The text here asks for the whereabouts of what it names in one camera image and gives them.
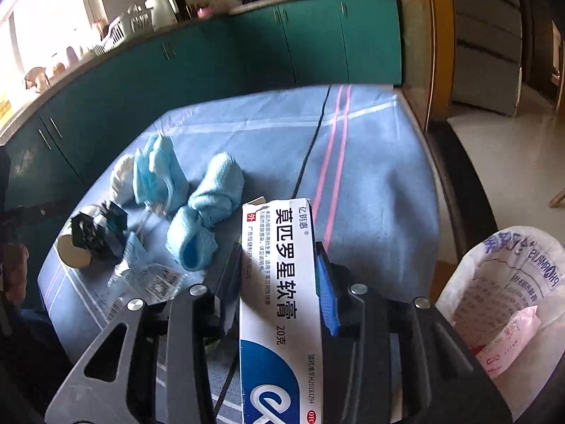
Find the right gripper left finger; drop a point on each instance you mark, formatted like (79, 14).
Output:
(115, 379)

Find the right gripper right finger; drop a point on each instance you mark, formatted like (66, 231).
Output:
(441, 380)

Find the clear plastic wrapper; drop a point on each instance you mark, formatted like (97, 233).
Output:
(137, 277)

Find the white blue medicine box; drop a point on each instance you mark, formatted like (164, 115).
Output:
(280, 333)

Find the dark green snack wrapper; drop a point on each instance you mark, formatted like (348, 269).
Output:
(101, 233)

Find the light blue knitted sock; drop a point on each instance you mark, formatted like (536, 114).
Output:
(190, 237)

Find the white tissue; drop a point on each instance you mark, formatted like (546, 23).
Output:
(121, 180)

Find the light blue face mask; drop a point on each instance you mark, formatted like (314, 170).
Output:
(159, 182)

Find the white plastic trash bag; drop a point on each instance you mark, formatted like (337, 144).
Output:
(512, 269)

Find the teal kitchen cabinets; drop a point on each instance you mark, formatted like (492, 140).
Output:
(61, 143)

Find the pink package in bag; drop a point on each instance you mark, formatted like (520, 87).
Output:
(497, 356)

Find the silver round tin can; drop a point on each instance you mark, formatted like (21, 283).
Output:
(69, 254)

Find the blue striped tablecloth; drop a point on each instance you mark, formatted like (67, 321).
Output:
(354, 152)

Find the grey refrigerator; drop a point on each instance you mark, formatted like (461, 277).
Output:
(488, 54)

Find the white dish rack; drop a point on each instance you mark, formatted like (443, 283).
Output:
(135, 21)

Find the white electric kettle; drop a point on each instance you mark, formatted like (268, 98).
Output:
(162, 14)

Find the wooden glass door frame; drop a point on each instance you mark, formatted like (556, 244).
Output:
(429, 45)

